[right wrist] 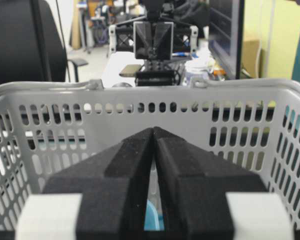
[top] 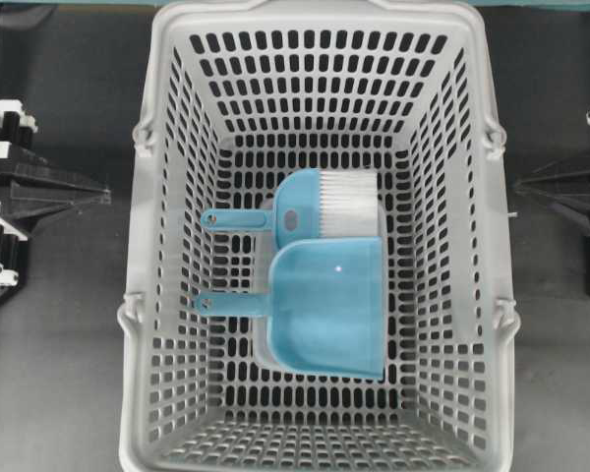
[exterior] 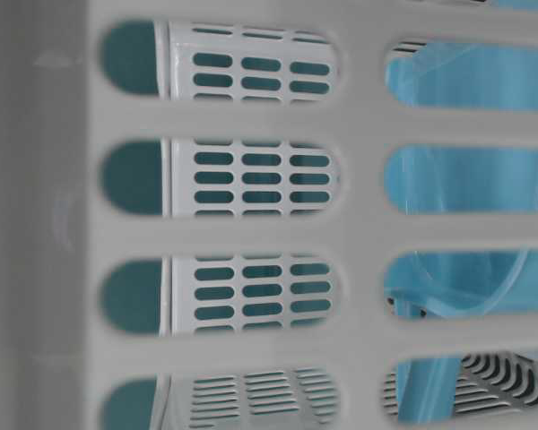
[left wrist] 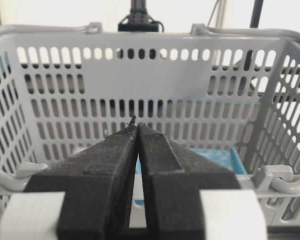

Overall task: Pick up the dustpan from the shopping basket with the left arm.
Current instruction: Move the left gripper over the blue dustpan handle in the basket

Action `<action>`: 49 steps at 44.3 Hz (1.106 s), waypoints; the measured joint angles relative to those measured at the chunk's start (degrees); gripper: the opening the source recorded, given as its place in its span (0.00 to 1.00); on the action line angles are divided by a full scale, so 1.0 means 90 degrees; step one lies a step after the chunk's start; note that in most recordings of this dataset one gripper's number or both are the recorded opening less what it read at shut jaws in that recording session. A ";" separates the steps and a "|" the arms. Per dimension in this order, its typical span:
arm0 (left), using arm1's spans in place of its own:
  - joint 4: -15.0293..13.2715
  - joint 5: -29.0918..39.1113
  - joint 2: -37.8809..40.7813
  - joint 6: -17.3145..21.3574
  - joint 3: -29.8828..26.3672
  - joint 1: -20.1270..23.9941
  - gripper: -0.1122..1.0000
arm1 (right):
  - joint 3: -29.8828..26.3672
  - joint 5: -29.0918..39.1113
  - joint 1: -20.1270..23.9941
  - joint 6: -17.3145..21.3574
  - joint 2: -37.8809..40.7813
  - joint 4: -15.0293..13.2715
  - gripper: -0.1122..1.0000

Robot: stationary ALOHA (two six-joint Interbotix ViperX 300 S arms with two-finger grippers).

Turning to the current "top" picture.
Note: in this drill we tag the blue plastic dustpan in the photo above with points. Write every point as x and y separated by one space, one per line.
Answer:
323 308

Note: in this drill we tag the blue hand brush white bristles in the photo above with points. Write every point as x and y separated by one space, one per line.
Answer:
309 204

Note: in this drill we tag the grey plastic shopping basket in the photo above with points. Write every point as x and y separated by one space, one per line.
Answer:
239 95

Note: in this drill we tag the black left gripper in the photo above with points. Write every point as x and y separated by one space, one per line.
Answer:
32 188

